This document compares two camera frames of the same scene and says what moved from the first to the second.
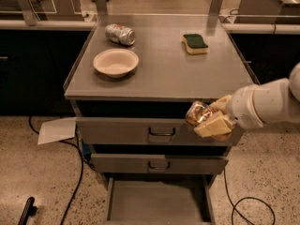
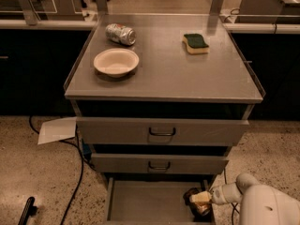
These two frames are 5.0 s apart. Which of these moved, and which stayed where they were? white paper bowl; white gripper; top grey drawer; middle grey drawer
Moved: white gripper
Stayed: white paper bowl; top grey drawer; middle grey drawer
